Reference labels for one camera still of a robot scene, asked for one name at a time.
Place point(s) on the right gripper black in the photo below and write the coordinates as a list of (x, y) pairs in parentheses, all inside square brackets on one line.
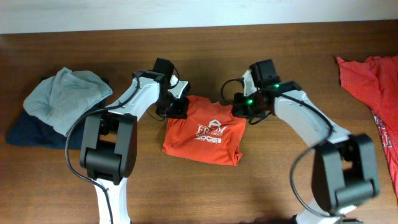
[(238, 109)]

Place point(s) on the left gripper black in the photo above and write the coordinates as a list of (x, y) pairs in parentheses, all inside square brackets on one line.
[(180, 112)]

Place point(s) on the light grey folded shirt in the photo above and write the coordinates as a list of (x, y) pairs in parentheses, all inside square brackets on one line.
[(60, 100)]

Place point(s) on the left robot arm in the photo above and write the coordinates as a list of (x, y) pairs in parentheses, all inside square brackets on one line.
[(109, 146)]

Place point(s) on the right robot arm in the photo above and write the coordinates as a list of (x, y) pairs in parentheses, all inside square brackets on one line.
[(345, 173)]

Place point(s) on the red shirt at right edge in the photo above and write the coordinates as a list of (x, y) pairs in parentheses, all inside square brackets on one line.
[(374, 82)]

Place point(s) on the dark navy folded garment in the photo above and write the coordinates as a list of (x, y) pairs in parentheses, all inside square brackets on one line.
[(31, 131)]

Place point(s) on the orange soccer t-shirt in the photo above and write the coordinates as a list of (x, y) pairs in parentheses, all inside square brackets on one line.
[(209, 134)]

